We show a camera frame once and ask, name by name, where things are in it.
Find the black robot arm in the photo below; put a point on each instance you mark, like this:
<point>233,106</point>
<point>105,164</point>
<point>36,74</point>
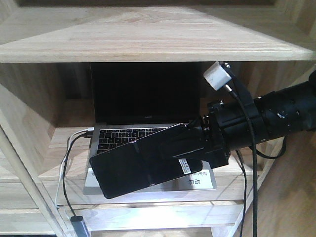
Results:
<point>248,122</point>

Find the silver laptop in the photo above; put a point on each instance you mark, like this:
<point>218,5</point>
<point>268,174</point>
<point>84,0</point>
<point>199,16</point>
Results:
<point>134,100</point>

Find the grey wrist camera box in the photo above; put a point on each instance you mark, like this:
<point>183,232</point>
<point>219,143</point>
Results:
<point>216,76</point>

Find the wooden shelf unit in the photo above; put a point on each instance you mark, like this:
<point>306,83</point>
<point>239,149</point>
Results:
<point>275,41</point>

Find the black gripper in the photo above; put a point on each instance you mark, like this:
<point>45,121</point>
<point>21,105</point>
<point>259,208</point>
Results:
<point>228,131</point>

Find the black foldable phone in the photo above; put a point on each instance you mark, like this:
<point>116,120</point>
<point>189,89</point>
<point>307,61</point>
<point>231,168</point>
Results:
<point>140,164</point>

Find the grey usb hub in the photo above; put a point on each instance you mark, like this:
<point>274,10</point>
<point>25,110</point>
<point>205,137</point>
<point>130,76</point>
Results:
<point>79,226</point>

